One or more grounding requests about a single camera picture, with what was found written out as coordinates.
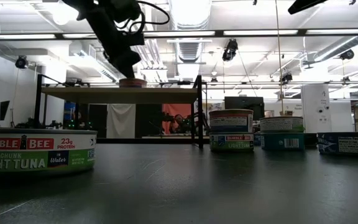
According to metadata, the pink salmon can blue label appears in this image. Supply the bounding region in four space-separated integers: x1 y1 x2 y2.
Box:
209 108 254 134
118 78 148 88

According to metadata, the white cylindrical column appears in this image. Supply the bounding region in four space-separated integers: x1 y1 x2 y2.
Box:
300 83 333 134

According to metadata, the teal labelled seafood can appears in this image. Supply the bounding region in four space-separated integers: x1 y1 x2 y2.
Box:
260 132 306 151

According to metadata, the black computer monitor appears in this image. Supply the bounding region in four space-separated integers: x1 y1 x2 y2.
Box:
0 100 11 123
224 96 265 121

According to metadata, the person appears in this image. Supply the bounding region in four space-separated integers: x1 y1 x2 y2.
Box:
172 113 188 134

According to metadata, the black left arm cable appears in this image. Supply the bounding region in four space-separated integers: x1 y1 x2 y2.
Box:
113 0 171 35

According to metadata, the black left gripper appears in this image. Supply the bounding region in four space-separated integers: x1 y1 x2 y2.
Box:
84 5 145 79

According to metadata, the white curtain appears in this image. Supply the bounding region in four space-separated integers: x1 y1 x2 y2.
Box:
106 103 137 139

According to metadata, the white LED light strip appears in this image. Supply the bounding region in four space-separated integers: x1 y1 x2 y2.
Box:
305 28 358 35
62 32 135 39
0 34 57 40
141 30 216 37
223 29 299 36

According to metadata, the dark blue seafood can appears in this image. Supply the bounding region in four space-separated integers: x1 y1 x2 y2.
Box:
317 131 358 156

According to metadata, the wooden shelf black frame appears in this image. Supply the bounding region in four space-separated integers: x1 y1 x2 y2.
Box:
33 73 205 149

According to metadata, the orange curtain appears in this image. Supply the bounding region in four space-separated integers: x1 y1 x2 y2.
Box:
162 103 193 136

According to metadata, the thin hanging pole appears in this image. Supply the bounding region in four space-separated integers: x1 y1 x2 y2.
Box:
274 0 285 116

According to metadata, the silver ceiling ventilation duct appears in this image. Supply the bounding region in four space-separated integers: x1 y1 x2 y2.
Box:
168 0 213 84

